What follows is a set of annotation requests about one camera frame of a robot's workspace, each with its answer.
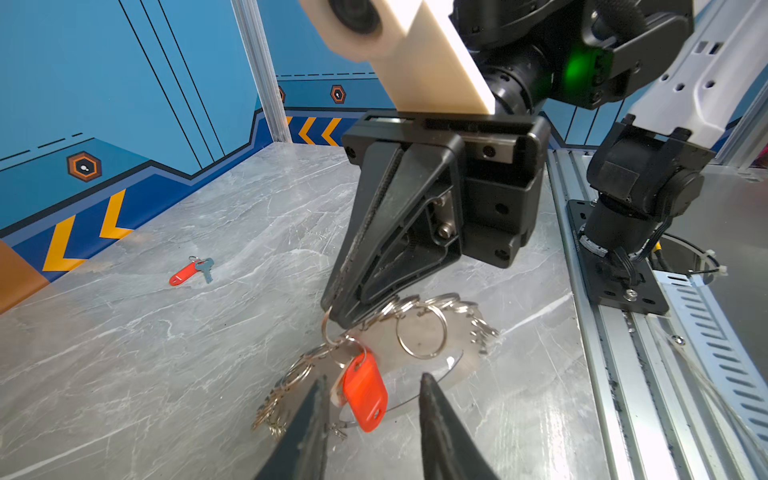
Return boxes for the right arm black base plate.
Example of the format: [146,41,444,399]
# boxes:
[566,200,669,316]

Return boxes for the red tag with grey key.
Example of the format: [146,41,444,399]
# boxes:
[168,256,215,287]

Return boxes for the right corner aluminium post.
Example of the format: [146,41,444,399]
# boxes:
[231,0,292,143]

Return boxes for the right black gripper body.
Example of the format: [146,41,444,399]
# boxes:
[342,111,550,268]

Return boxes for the red head silver key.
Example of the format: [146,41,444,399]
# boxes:
[331,349,389,433]

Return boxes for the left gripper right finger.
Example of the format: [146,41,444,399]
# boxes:
[419,373,498,480]

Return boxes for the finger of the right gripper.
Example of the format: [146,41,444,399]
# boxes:
[321,141,461,328]

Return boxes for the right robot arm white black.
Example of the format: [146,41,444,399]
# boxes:
[303,1,767,328]

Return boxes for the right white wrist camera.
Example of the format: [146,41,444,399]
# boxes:
[301,1,496,115]

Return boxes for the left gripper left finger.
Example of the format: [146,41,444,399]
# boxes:
[254,376,330,480]

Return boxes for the aluminium front rail frame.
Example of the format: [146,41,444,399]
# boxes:
[547,149,767,479]

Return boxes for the clear cable on rail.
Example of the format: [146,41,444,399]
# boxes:
[650,317,768,463]

